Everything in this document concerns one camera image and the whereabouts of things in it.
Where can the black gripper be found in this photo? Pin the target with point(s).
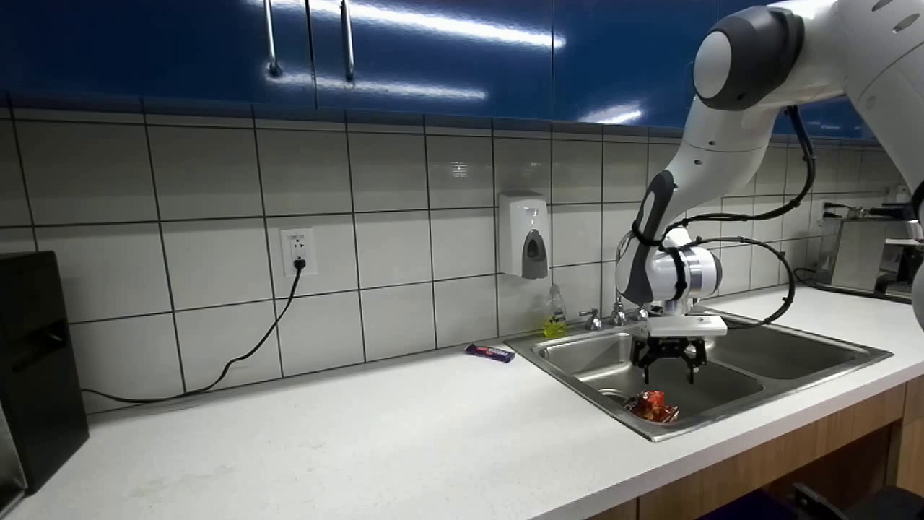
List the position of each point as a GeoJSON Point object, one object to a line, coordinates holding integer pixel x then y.
{"type": "Point", "coordinates": [648, 350]}

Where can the orange snack packet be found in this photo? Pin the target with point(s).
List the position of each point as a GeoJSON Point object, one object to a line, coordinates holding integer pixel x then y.
{"type": "Point", "coordinates": [654, 405]}

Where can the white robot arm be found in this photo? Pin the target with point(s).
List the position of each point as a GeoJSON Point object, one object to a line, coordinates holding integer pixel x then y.
{"type": "Point", "coordinates": [754, 70]}

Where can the stainless steel double sink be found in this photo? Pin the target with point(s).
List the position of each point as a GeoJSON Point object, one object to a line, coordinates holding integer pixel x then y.
{"type": "Point", "coordinates": [749, 366]}

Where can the chrome gooseneck faucet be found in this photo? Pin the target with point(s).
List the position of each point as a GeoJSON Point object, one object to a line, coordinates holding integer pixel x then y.
{"type": "Point", "coordinates": [615, 291]}

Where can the small purple candy wrapper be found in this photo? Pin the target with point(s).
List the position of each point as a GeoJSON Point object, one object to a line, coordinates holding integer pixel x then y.
{"type": "Point", "coordinates": [495, 353]}

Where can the silver appliance on counter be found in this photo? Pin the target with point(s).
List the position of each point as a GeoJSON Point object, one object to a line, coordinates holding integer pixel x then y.
{"type": "Point", "coordinates": [875, 249]}

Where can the wooden lower cabinets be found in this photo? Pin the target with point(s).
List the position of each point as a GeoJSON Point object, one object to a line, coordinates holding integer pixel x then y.
{"type": "Point", "coordinates": [846, 459]}

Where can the blue upper cabinets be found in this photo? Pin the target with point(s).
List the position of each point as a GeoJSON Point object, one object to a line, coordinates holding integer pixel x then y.
{"type": "Point", "coordinates": [526, 63]}

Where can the black coffee machine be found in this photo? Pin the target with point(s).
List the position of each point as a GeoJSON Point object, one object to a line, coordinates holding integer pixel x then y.
{"type": "Point", "coordinates": [42, 408]}

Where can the white wall soap dispenser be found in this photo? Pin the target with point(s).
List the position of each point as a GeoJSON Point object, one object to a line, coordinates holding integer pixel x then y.
{"type": "Point", "coordinates": [523, 239]}

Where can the white wall outlet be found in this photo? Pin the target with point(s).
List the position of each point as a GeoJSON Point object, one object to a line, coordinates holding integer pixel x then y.
{"type": "Point", "coordinates": [299, 249]}

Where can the right chrome cabinet handle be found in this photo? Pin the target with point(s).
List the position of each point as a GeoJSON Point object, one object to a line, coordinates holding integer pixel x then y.
{"type": "Point", "coordinates": [347, 41]}

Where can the chrome cabinet handle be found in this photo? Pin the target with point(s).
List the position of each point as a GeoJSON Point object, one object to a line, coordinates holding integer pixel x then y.
{"type": "Point", "coordinates": [347, 41]}
{"type": "Point", "coordinates": [272, 57]}

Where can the left chrome cabinet handle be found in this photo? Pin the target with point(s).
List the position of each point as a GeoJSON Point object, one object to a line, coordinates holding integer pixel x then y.
{"type": "Point", "coordinates": [272, 57]}

